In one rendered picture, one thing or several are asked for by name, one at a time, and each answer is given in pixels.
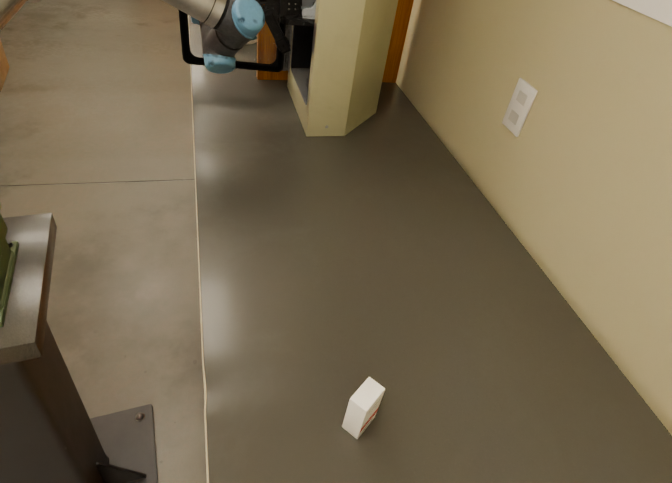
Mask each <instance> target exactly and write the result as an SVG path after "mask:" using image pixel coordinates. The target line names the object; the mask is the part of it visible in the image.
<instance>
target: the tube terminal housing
mask: <svg viewBox="0 0 672 483"><path fill-rule="evenodd" d="M397 5H398V0H317V1H316V12H315V23H316V25H317V26H316V37H315V47H314V55H313V53H312V55H311V65H310V76H309V87H308V97H307V105H305V103H304V100H303V98H302V96H301V93H300V91H299V88H298V86H297V84H296V81H295V79H294V77H293V74H292V72H291V56H290V72H288V81H287V87H288V90H289V92H290V95H291V98H292V100H293V103H294V105H295V108H296V111H297V113H298V116H299V118H300V121H301V124H302V126H303V129H304V131H305V134H306V136H345V135H346V134H348V133H349V132H351V131H352V130H353V129H355V128H356V127H357V126H359V125H360V124H361V123H363V122H364V121H365V120H367V119H368V118H369V117H371V116H372V115H374V114H375V113H376V110H377V105H378V100H379V95H380V90H381V85H382V80H383V75H384V70H385V65H386V60H387V55H388V50H389V45H390V40H391V35H392V30H393V25H394V20H395V15H396V10H397Z"/></svg>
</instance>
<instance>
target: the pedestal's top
mask: <svg viewBox="0 0 672 483"><path fill-rule="evenodd" d="M3 220H4V222H5V224H6V226H7V233H6V237H5V239H6V241H18V244H19V247H18V252H17V257H16V263H15V268H14V273H13V278H12V284H11V289H10V294H9V299H8V305H7V310H6V315H5V321H4V326H3V327H0V365H3V364H8V363H13V362H18V361H24V360H29V359H34V358H39V357H42V353H43V344H44V336H45V327H46V318H47V309H48V301H49V292H50V283H51V275H52V266H53V257H54V249H55V240H56V231H57V226H56V223H55V220H54V217H53V214H52V213H44V214H34V215H25V216H15V217H5V218H3Z"/></svg>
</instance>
